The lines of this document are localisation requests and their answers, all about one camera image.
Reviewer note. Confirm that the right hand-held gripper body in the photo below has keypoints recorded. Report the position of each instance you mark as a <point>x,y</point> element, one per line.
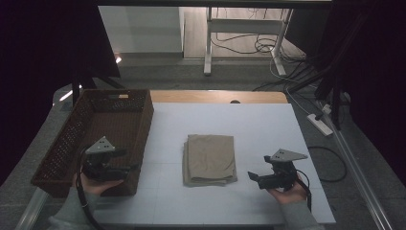
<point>282,171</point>

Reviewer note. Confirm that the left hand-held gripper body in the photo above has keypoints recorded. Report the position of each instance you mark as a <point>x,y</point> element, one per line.
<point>101,147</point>

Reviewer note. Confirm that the person's right hand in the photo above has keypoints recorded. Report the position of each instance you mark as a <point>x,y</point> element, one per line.
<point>288,195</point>

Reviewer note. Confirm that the person's left hand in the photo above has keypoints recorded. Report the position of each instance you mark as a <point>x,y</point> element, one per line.
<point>95,186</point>

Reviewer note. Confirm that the brown wicker basket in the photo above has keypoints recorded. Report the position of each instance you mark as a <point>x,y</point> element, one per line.
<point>118,127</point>

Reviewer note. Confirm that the white table mat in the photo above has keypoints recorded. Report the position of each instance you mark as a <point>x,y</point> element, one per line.
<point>242,127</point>

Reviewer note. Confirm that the folded beige cloth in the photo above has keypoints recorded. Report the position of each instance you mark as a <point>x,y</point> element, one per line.
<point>209,159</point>

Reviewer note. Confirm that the white power strip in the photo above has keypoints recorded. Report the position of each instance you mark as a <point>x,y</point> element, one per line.
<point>320,124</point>

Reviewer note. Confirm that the dark curtain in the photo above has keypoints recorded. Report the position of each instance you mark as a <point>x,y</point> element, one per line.
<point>38,57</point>
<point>370,64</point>

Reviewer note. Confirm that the white cabinet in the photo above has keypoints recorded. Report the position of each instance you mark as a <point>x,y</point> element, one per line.
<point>143,28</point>

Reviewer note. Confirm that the metal rail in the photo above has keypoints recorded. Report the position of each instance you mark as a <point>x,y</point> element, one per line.
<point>357,172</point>
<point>30,211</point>

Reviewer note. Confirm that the white desk frame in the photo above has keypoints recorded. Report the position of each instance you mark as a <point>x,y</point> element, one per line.
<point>209,41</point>

